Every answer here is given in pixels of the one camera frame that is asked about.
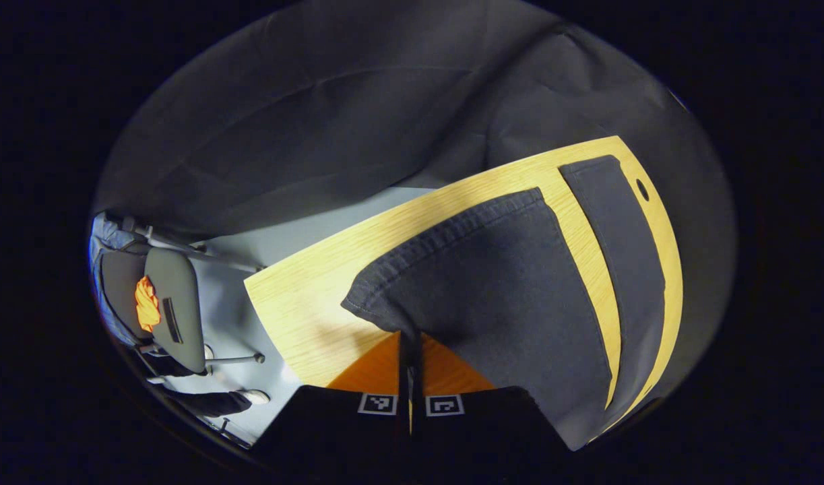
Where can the dark jeans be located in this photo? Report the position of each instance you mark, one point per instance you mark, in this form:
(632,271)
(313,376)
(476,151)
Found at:
(506,289)

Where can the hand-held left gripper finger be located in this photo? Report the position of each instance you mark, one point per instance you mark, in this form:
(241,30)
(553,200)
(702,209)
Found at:
(403,377)
(418,377)

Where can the grey office chair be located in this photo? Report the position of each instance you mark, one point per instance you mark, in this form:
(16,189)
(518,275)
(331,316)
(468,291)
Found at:
(179,296)

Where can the metal stand pole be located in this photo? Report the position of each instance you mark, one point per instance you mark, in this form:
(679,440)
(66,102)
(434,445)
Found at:
(203,254)

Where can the orange cloth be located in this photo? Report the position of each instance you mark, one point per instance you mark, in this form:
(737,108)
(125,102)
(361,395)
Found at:
(147,306)

